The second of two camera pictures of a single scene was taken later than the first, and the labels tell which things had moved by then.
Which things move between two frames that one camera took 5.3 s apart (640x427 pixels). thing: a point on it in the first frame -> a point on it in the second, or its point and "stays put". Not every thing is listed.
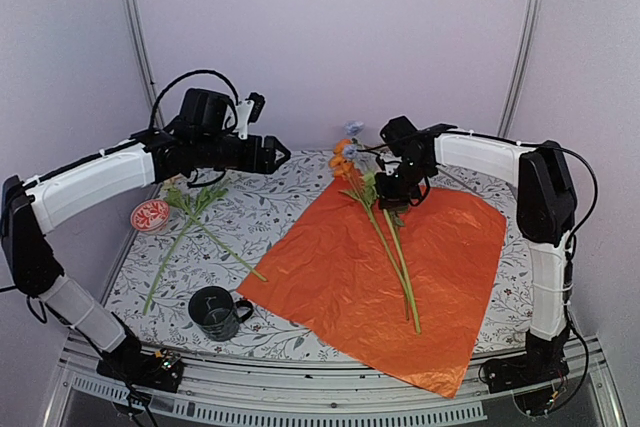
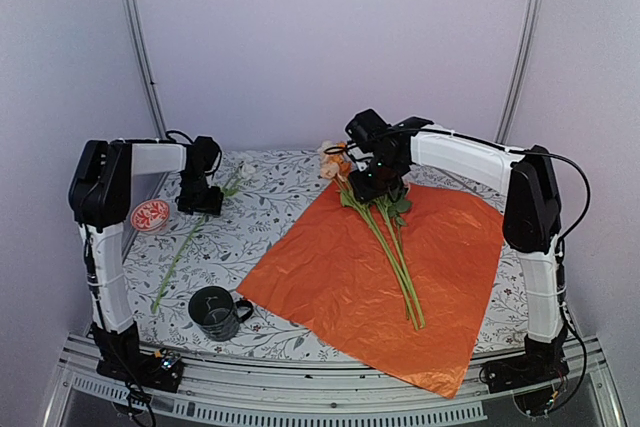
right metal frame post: [530, 14] stays put
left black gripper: [267, 163] -> [214, 205]
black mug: [217, 314] stays put
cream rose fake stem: [210, 194] -> [328, 169]
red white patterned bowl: [150, 215] stays put
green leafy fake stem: [196, 205] -> [244, 171]
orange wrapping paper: [331, 271] stays put
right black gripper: [387, 199] -> [363, 190]
